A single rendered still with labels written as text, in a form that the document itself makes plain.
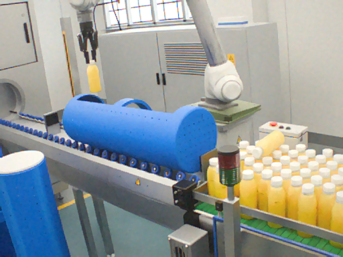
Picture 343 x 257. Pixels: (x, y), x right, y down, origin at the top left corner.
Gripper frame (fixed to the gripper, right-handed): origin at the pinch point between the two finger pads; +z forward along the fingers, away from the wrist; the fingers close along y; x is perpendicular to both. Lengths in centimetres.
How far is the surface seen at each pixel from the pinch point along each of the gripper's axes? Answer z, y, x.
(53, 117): 40, 4, -48
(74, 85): 26, -25, -64
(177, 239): 57, 41, 96
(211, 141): 37, -3, 78
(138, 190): 59, 19, 50
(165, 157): 38, 19, 72
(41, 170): 45, 51, 17
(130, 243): 145, -22, -22
